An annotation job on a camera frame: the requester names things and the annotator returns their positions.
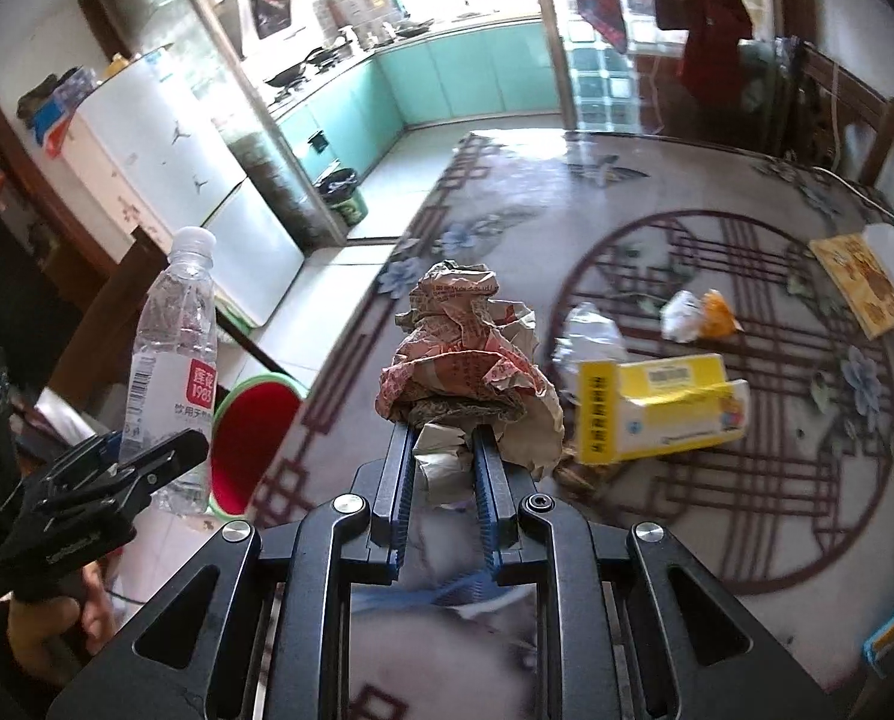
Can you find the dark slatted wooden chair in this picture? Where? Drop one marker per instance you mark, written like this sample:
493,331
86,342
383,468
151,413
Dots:
867,112

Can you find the white refrigerator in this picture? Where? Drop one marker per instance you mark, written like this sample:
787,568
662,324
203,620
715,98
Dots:
154,157

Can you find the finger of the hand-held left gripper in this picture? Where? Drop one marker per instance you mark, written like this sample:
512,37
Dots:
169,461
106,445

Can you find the red printed paper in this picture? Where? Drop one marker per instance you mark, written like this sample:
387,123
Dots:
462,360

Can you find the teal kitchen base cabinets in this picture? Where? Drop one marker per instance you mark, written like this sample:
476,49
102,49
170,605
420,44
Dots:
477,75

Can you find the green bin with black bag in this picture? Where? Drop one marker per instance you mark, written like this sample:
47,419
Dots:
346,202

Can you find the yellow cardboard box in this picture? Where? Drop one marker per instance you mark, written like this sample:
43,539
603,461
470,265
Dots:
664,405

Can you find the red hanging garment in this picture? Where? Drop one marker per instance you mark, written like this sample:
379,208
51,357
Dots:
709,37

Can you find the dark cloth bundle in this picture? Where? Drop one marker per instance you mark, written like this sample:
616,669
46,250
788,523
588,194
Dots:
53,86

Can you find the glass sliding door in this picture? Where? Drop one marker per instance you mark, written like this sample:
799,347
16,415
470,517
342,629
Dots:
597,90

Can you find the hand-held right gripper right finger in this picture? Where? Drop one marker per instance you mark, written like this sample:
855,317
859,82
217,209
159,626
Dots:
492,502

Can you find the dark wooden cabinet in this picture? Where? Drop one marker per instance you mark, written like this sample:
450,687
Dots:
12,187

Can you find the blue and red carton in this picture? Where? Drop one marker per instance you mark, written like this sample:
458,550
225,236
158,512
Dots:
61,127

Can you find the green bin with red bag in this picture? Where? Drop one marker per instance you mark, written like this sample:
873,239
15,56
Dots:
256,435

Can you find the brown crumpled wrapper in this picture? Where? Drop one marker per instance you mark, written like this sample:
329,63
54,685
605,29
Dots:
578,474

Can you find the small yellow object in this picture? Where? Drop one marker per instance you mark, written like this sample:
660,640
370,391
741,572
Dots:
119,60

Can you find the yellow book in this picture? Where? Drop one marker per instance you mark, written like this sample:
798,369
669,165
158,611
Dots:
863,285

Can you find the black wok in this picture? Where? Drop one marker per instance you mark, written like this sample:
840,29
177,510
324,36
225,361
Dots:
327,55
414,28
289,76

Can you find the person's left forearm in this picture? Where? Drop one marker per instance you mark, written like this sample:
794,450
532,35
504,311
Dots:
1,679

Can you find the black range hood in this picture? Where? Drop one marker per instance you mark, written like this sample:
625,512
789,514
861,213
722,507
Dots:
271,7

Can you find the person's left hand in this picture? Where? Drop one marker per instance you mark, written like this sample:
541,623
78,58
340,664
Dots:
38,622

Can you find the clear plastic bag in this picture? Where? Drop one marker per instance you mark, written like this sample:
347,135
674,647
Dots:
589,334

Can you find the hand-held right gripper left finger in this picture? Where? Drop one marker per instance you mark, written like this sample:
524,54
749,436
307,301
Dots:
404,502

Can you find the clear plastic water bottle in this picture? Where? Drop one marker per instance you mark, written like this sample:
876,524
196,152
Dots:
177,330

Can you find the orange and white wrapper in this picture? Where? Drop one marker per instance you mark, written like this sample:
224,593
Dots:
698,315

